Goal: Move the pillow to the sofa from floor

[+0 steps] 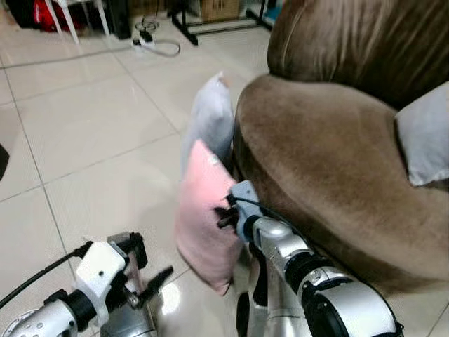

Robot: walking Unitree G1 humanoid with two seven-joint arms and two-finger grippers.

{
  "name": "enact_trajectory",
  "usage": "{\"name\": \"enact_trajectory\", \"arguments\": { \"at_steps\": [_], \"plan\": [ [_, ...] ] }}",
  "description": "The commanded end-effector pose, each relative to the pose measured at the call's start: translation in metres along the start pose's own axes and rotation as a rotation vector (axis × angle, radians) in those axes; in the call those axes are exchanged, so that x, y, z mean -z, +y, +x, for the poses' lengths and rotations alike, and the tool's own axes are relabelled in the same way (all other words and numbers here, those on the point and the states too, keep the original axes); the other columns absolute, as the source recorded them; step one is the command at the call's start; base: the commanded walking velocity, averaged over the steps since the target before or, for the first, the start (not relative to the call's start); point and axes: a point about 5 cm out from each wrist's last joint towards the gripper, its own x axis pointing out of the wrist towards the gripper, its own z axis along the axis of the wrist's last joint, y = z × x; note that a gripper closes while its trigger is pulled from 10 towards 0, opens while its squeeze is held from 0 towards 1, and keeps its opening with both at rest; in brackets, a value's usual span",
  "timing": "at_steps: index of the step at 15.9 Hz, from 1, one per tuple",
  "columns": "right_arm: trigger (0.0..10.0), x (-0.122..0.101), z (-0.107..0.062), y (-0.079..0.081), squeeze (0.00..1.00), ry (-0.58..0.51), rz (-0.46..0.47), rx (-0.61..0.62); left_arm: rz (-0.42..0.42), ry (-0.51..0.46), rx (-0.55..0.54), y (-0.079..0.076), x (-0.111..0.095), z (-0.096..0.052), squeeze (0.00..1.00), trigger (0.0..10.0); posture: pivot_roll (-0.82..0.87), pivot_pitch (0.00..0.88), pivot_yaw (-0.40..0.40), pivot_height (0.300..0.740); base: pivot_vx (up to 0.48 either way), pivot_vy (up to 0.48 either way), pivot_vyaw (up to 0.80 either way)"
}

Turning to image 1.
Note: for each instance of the pink pillow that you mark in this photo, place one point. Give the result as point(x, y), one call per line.
point(203, 203)

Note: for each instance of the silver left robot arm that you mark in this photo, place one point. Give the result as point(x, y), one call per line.
point(42, 317)

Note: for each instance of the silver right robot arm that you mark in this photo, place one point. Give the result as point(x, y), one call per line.
point(323, 288)

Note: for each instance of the light grey pillow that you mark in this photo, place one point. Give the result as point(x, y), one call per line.
point(210, 119)
point(426, 137)

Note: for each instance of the brown velvet round sofa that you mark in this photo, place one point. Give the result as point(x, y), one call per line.
point(330, 147)

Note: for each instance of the silver robot right leg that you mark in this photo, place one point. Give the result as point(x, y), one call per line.
point(277, 309)

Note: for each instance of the dark round object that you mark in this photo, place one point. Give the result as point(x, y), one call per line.
point(3, 161)

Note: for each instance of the black metal rack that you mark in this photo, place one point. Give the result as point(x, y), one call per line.
point(184, 27)

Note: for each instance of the white power strip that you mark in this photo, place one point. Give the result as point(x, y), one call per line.
point(144, 41)

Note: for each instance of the cardboard box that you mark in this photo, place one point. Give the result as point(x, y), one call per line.
point(219, 8)

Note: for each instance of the black upright case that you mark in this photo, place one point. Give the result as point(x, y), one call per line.
point(119, 17)

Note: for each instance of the white chair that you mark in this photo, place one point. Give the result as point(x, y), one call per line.
point(74, 17)

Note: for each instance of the red bag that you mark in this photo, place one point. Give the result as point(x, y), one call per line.
point(48, 15)

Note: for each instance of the black bag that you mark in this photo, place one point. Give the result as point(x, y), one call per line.
point(21, 12)

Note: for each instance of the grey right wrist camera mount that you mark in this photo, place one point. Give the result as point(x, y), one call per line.
point(245, 210)

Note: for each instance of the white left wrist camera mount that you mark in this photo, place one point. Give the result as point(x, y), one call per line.
point(98, 270)

